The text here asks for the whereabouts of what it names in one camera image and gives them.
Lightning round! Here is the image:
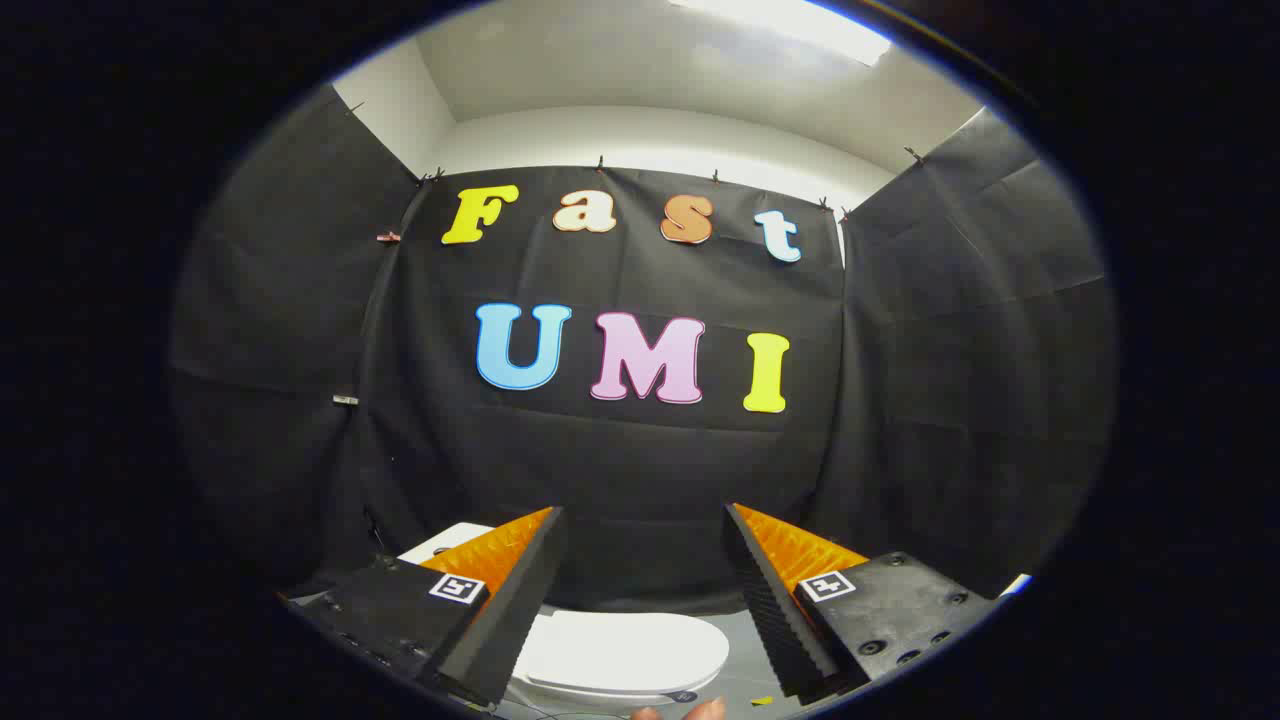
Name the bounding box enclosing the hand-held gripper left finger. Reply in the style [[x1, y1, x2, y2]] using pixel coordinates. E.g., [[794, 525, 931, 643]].
[[280, 506, 568, 709]]

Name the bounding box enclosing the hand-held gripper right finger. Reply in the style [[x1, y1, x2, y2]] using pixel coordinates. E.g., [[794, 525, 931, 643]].
[[722, 502, 1003, 701]]

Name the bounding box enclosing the white toilet tank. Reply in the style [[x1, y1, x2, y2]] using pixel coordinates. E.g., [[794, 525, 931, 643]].
[[398, 522, 496, 566]]

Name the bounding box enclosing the black backdrop cloth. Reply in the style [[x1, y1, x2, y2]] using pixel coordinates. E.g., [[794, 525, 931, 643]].
[[170, 85, 1116, 616]]

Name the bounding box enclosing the white toilet seat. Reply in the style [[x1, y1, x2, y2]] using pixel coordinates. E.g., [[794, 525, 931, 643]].
[[508, 672, 723, 708]]

